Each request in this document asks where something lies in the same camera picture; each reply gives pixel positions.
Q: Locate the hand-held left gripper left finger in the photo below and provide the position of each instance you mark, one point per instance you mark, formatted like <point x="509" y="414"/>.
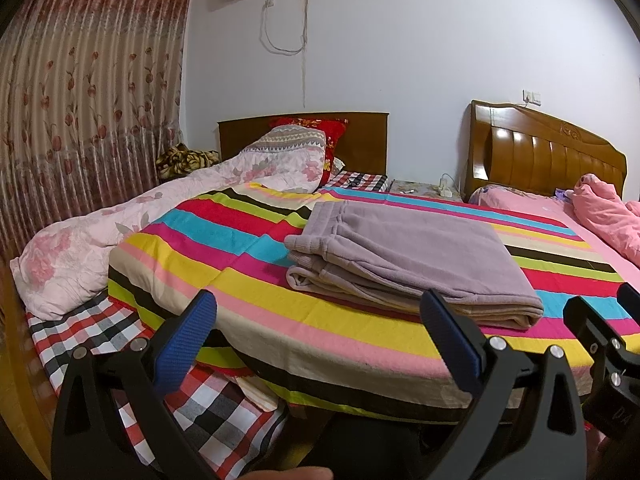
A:
<point x="192" y="332"/>

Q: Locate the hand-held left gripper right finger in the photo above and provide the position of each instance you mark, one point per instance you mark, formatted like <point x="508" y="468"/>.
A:
<point x="447" y="332"/>

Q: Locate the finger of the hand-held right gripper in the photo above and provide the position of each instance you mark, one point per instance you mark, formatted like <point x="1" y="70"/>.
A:
<point x="630" y="300"/>
<point x="590" y="322"/>

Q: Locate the purple pants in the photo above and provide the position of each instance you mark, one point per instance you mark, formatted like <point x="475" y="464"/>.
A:
<point x="410" y="260"/>

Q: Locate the person's left hand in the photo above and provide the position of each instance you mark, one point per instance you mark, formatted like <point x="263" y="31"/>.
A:
<point x="290" y="474"/>

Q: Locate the plaid bed sheet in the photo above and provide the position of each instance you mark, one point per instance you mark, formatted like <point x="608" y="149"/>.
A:
<point x="100" y="340"/>

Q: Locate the striped colourful blanket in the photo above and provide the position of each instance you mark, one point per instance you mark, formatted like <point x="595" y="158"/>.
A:
<point x="210" y="240"/>

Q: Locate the small purple cloth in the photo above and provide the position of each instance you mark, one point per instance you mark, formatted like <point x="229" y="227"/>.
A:
<point x="563" y="193"/>

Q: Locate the pink bed sheet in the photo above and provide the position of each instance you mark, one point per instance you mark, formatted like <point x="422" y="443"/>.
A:
<point x="530" y="210"/>

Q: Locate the pink floral quilt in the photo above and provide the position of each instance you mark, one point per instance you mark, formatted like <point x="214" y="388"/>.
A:
<point x="100" y="230"/>

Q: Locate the pink floral pillow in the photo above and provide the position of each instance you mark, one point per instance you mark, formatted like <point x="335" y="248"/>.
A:
<point x="482" y="195"/>

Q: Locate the white power strip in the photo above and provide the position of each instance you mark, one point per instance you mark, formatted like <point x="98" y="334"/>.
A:
<point x="445" y="189"/>

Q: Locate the nightstand with floral cover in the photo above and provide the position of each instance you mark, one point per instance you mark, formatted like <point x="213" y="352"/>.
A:
<point x="420" y="190"/>

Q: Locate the glossy wooden headboard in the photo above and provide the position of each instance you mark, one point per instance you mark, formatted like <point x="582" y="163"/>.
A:
<point x="540" y="160"/>

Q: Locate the tiger print blanket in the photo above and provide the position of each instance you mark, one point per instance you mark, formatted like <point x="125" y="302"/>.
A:
<point x="185" y="160"/>

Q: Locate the dark wooden headboard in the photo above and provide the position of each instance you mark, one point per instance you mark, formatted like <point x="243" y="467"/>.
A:
<point x="370" y="140"/>

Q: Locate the red pillow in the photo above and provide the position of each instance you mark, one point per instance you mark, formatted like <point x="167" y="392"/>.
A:
<point x="330" y="132"/>

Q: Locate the floral curtain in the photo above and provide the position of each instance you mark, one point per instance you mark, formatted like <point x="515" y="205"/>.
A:
<point x="90" y="100"/>

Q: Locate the white wall switch plate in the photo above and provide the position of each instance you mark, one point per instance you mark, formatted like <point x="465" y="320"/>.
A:
<point x="532" y="97"/>

